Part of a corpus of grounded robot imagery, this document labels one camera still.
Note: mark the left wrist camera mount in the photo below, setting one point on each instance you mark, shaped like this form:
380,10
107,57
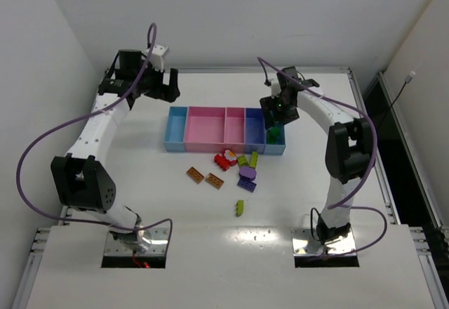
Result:
157,57

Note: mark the lime curved lego brick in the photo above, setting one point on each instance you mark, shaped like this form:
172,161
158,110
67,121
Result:
239,208

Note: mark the lime square lego brick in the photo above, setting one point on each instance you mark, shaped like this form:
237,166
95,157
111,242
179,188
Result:
242,161

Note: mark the green square lego brick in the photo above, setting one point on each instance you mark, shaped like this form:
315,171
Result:
273,134

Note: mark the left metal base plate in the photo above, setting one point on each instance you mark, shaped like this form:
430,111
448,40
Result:
154,242

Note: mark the left light blue bin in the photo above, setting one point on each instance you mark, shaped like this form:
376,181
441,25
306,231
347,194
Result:
175,129

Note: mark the lime long lego brick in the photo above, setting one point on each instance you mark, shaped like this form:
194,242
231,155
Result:
253,160

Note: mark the small pink bin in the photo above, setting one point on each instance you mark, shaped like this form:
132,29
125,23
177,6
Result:
234,133

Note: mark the dark purple lego plate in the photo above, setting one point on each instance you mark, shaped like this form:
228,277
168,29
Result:
247,184

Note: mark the periwinkle blue bin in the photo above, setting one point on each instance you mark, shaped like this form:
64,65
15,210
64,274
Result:
254,131

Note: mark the metal base plate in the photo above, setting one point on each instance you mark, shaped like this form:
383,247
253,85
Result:
305,246
154,242

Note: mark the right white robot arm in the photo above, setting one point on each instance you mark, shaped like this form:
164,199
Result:
350,148

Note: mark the light blue bin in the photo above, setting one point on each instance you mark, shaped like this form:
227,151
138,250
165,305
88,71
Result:
175,129
279,147

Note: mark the large pink bin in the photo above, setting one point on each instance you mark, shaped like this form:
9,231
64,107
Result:
204,130

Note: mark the right light blue bin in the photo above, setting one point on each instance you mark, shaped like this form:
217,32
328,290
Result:
279,147

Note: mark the orange lego plate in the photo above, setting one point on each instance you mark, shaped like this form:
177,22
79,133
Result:
214,180
195,175

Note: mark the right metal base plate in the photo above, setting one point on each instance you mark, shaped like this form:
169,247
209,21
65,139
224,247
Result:
305,246

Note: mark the lilac oval lego piece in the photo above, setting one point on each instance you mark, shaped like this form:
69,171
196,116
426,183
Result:
247,172

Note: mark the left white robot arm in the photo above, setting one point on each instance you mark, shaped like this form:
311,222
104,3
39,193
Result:
80,177

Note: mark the red lego brick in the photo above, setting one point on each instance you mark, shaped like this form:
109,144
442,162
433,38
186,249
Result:
221,162

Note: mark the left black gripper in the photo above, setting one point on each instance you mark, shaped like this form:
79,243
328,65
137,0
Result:
163,86

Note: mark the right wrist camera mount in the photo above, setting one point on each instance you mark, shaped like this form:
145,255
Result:
276,88

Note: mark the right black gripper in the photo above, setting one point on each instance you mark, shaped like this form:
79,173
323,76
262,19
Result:
277,114

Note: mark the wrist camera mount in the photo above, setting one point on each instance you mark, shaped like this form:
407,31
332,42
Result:
276,88
157,57

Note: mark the red flower lego piece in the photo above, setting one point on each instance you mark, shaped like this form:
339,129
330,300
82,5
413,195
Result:
230,157

